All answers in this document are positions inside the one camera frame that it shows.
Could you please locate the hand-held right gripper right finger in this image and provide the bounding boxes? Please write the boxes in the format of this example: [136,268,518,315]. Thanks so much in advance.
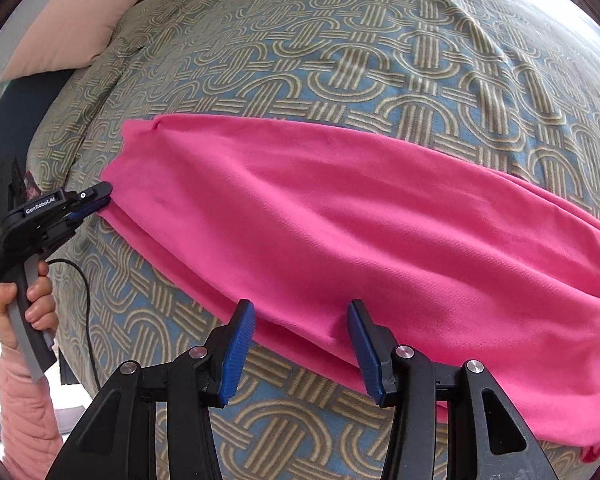
[346,299,561,480]

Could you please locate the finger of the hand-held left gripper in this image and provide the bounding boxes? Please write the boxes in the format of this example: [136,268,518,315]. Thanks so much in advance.
[64,183,114,226]

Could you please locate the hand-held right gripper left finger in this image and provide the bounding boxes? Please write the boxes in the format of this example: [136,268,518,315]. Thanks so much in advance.
[45,299,257,480]

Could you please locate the pink pants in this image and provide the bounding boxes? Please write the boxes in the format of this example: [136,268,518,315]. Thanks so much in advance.
[102,113,600,465]

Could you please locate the person's left hand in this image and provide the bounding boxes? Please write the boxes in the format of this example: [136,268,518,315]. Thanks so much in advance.
[0,261,59,352]

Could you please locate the dark blue bed sheet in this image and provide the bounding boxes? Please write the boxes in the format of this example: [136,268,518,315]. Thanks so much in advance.
[0,0,158,181]

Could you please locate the pink pillow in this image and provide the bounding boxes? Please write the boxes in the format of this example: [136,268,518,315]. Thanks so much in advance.
[0,0,153,82]

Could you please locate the patterned blue beige bedspread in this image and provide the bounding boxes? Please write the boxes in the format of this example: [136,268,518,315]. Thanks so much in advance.
[24,0,600,480]

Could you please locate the black cable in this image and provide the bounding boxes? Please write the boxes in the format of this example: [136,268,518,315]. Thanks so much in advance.
[47,258,103,392]

